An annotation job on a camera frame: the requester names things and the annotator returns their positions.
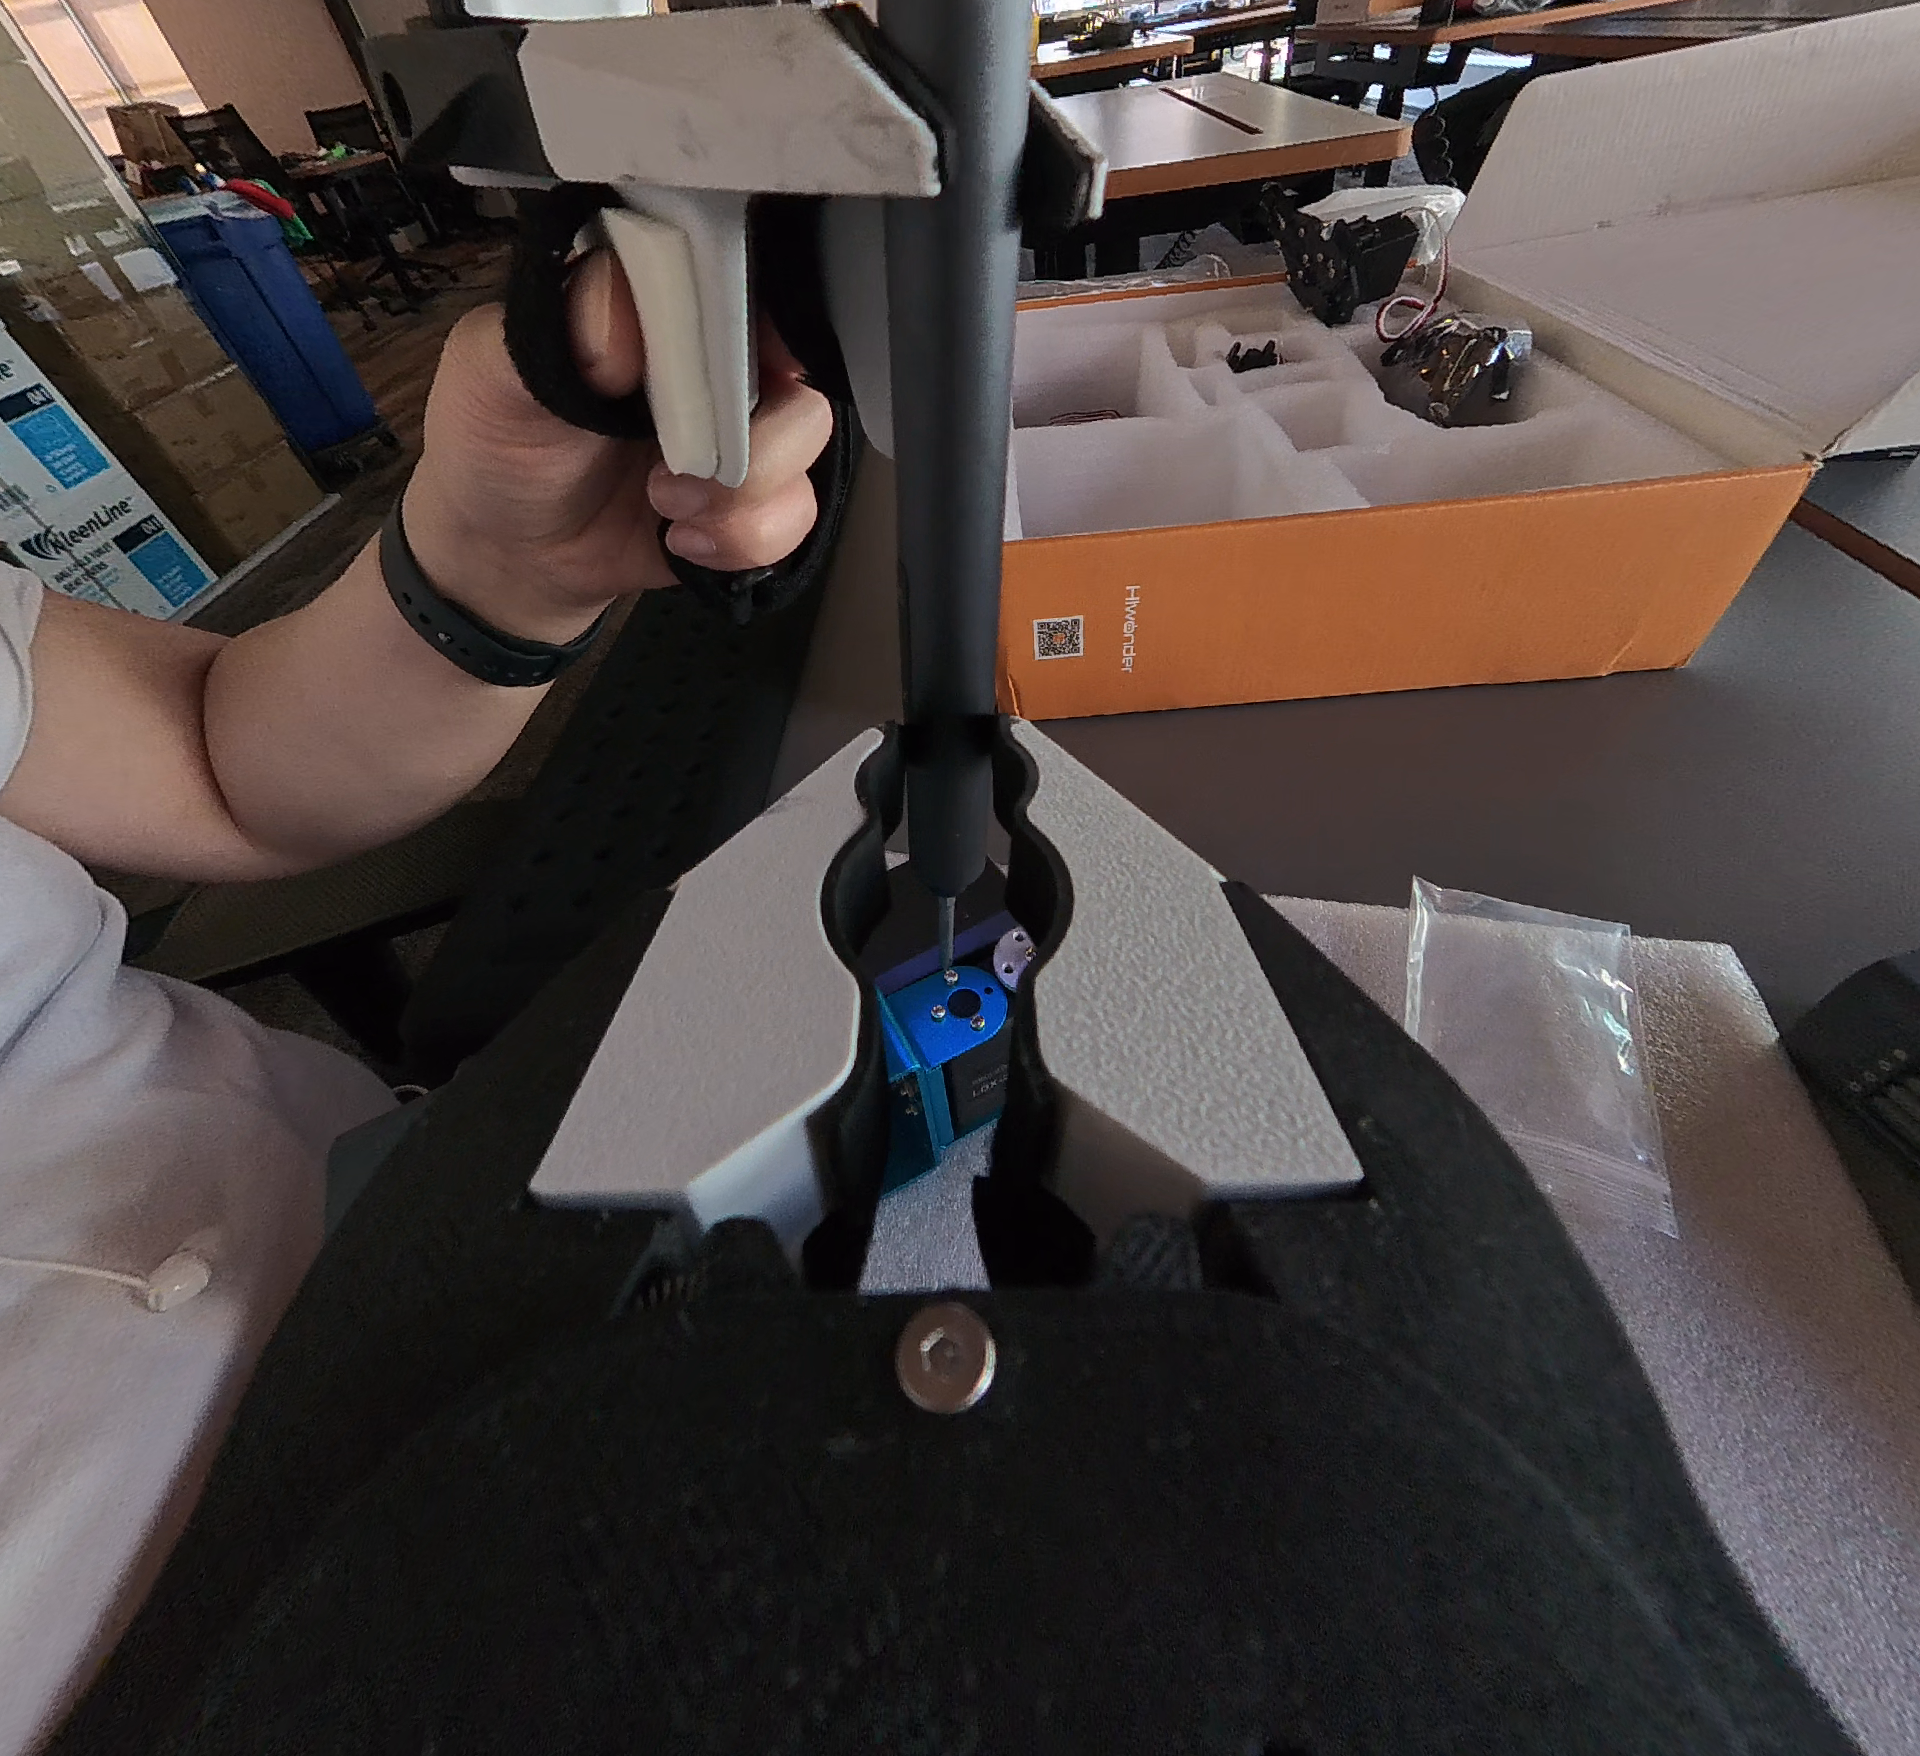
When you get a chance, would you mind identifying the stack of cardboard boxes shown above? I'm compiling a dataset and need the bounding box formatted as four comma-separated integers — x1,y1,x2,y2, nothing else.
0,262,325,622

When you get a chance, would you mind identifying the white drawstring cord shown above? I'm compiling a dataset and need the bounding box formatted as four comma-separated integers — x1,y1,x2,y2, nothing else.
0,1250,215,1318

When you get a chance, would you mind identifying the clear plastic bag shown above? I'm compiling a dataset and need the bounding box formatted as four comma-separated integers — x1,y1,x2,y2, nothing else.
1405,875,1681,1243

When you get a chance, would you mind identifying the black case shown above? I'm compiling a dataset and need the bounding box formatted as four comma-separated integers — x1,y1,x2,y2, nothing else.
1779,949,1920,1305

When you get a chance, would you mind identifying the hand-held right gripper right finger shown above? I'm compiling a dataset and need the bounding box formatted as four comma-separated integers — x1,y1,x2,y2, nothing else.
994,717,1367,1229

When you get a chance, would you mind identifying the metal robot part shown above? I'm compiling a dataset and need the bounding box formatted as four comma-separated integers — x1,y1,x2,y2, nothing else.
1377,312,1534,432

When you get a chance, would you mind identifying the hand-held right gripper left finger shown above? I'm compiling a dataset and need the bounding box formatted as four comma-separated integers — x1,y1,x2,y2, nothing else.
528,724,909,1243

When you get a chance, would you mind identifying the grey desk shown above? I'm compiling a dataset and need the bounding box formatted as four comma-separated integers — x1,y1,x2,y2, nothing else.
773,467,1920,1038

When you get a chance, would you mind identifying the black robot bracket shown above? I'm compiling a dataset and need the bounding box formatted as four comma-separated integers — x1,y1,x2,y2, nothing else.
1256,183,1431,330

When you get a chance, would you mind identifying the blue servo motor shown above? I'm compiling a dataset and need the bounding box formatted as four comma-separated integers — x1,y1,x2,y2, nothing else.
873,954,1011,1198

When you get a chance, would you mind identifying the blue bin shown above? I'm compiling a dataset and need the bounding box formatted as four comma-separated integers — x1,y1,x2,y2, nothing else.
148,188,380,457

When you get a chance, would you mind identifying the black wristband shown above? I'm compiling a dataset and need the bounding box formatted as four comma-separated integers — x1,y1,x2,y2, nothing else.
378,494,620,689

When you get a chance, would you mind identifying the person's left hand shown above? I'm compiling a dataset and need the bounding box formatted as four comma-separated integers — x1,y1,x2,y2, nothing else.
401,244,839,648

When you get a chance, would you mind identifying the white foam sheet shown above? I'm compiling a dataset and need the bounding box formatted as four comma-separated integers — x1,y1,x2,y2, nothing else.
860,890,1920,1756

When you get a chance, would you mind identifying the orange box with white foam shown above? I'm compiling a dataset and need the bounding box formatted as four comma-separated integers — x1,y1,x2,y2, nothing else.
994,0,1920,727

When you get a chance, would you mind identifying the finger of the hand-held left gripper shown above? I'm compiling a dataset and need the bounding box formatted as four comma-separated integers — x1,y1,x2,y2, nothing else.
515,0,958,203
1027,83,1112,224

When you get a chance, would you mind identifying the dark grey electric screwdriver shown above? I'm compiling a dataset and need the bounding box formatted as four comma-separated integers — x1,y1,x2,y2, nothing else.
868,0,1041,1022

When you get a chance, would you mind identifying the wooden table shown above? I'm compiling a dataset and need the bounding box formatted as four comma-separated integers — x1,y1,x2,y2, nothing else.
1033,73,1416,280

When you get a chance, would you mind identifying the black office chair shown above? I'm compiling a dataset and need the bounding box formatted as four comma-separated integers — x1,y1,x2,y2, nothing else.
301,99,460,319

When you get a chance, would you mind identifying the person's left forearm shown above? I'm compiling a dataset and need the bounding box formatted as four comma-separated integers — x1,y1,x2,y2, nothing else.
0,552,602,887

